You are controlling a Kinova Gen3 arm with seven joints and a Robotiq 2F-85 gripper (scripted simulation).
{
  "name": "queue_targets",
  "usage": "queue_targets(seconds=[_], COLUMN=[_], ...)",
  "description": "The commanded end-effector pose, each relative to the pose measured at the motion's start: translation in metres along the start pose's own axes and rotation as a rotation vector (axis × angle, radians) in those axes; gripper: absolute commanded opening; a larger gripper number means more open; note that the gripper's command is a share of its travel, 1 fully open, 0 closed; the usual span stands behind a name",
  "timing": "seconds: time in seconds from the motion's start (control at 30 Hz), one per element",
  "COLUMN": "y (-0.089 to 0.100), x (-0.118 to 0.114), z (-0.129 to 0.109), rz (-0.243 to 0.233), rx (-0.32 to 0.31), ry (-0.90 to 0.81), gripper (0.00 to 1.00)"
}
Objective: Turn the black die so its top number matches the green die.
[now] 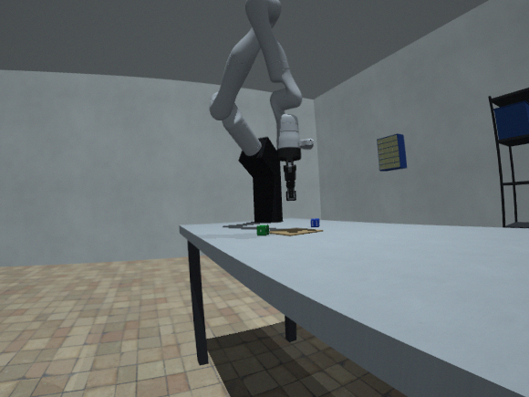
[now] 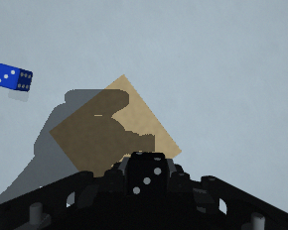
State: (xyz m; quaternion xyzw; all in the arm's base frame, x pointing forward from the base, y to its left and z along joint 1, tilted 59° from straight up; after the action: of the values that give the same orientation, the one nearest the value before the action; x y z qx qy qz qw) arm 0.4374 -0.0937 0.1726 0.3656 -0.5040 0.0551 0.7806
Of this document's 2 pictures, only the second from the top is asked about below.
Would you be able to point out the blue die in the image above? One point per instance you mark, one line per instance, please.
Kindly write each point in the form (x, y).
(14, 78)

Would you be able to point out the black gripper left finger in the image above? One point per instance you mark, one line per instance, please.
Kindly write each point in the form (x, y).
(48, 204)

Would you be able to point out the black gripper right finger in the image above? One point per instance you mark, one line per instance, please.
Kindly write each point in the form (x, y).
(243, 210)

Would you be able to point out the tan flat mat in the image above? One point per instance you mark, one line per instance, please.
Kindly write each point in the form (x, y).
(110, 126)

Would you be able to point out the black die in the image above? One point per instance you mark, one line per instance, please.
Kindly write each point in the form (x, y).
(147, 174)

